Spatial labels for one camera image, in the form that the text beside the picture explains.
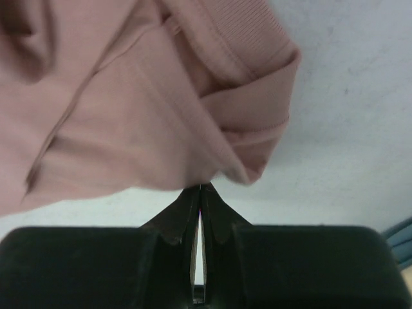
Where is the pink graphic t shirt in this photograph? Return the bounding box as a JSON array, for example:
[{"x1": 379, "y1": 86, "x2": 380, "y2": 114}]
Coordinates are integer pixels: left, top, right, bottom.
[{"x1": 1, "y1": 1, "x2": 301, "y2": 215}]

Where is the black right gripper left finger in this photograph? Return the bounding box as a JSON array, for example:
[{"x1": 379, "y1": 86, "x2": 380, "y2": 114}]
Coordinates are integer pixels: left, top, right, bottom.
[{"x1": 141, "y1": 186, "x2": 200, "y2": 308}]

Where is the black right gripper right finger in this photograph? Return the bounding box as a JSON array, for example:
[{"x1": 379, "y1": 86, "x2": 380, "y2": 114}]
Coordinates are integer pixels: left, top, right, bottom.
[{"x1": 200, "y1": 183, "x2": 251, "y2": 308}]

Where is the folded light blue cloth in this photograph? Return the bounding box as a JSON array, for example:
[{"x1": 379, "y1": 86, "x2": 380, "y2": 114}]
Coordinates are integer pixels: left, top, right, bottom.
[{"x1": 382, "y1": 218, "x2": 412, "y2": 270}]

